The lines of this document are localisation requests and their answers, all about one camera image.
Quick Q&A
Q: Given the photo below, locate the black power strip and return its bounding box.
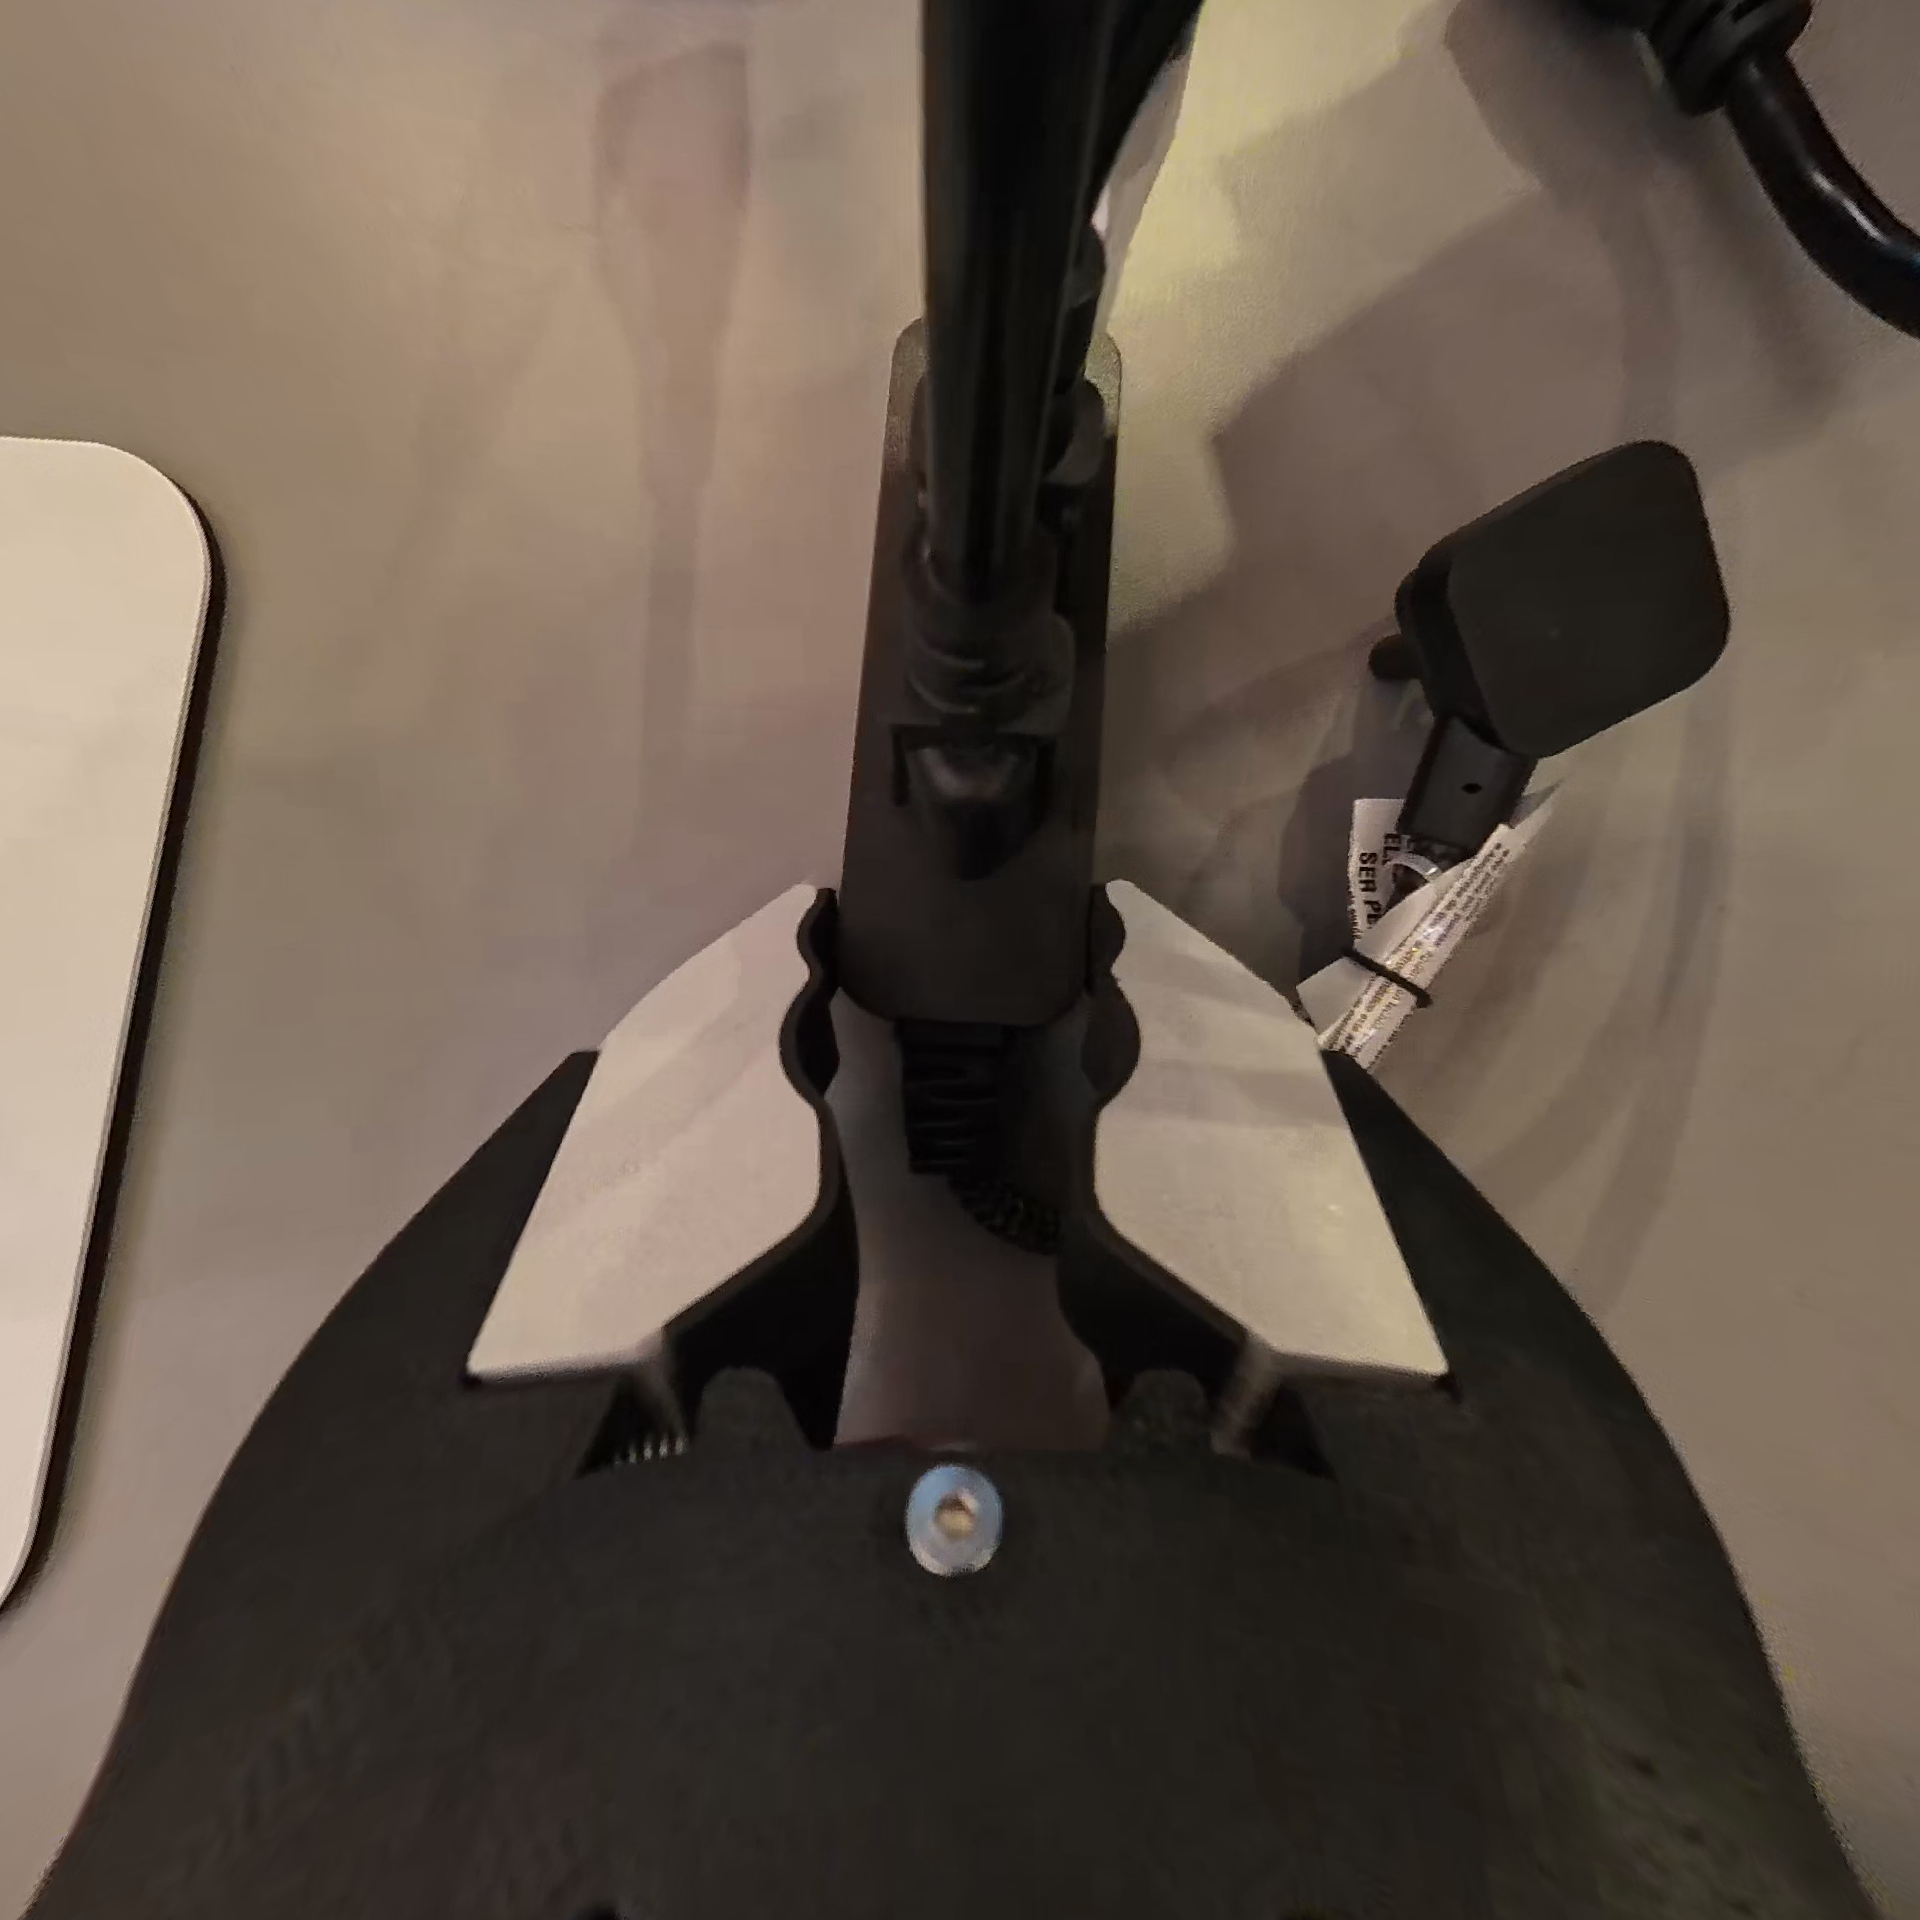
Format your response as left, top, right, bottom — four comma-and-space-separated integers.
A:
835, 323, 1127, 1028

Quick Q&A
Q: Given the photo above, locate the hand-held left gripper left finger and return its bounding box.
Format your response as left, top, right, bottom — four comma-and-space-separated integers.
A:
465, 882, 860, 1448

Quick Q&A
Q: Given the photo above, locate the braided cord with plug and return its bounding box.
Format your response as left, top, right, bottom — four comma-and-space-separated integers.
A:
896, 438, 1731, 1250

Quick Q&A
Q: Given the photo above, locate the white cord warning label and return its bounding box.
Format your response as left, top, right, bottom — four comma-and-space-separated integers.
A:
1297, 800, 1532, 1069

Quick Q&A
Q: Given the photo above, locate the white board with black edge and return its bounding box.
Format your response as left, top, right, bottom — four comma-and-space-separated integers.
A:
0, 438, 224, 1614

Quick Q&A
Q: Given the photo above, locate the black power plug cable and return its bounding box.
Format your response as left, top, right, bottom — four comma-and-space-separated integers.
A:
896, 0, 1144, 886
1050, 0, 1920, 495

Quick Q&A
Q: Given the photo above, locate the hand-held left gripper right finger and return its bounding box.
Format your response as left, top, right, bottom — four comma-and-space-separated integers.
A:
1050, 880, 1451, 1454

